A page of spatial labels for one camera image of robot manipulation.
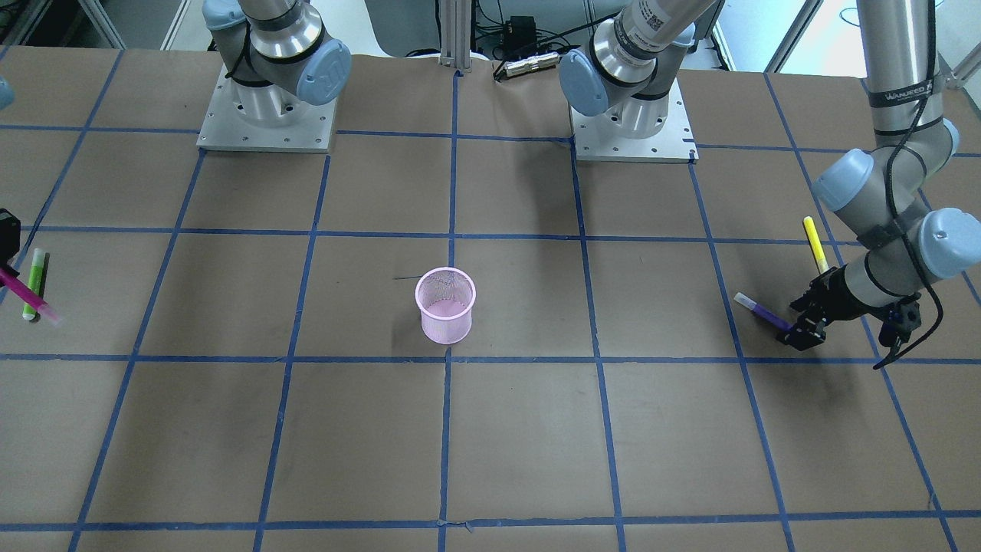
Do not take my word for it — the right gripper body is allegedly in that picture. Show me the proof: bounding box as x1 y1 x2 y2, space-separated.
0 209 21 261

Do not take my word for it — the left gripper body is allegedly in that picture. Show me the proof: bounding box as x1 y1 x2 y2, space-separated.
789 268 922 348

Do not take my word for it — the purple pen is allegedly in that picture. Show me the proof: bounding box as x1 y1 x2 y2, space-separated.
733 292 792 332

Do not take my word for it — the pink pen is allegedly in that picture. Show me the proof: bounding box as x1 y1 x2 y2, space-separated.
1 267 63 327

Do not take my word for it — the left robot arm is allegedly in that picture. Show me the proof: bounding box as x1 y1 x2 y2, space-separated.
558 1 979 357

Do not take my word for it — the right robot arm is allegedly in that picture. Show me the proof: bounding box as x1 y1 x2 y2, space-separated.
2 1 353 271

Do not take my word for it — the pink mesh cup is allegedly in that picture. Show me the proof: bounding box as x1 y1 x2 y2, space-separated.
414 267 477 345

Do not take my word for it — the yellow pen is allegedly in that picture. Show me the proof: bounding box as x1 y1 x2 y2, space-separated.
802 216 830 275

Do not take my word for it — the green pen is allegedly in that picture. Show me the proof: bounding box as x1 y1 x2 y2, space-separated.
21 248 47 322

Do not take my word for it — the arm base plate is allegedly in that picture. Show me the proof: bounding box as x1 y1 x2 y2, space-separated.
569 80 700 163
196 66 340 154

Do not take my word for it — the aluminium frame post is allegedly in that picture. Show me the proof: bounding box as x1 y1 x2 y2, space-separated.
437 0 473 74

